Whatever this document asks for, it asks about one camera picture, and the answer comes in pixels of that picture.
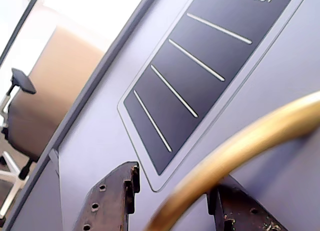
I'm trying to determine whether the long gold curved door handle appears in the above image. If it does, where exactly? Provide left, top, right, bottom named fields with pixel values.
left=144, top=90, right=320, bottom=231

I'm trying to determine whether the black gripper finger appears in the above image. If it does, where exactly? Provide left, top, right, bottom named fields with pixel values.
left=72, top=161, right=141, bottom=231
left=206, top=174, right=288, bottom=231

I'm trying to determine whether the office chair with white base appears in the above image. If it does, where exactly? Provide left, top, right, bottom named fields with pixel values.
left=0, top=67, right=38, bottom=219

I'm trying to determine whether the blue door with shopping list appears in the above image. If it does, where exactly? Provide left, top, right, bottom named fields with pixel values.
left=48, top=0, right=320, bottom=231

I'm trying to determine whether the yellow beanbag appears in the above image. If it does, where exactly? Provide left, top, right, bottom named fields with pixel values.
left=7, top=25, right=106, bottom=164

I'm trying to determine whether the blue toy kitchen body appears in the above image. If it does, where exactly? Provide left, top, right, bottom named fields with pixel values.
left=0, top=0, right=198, bottom=224

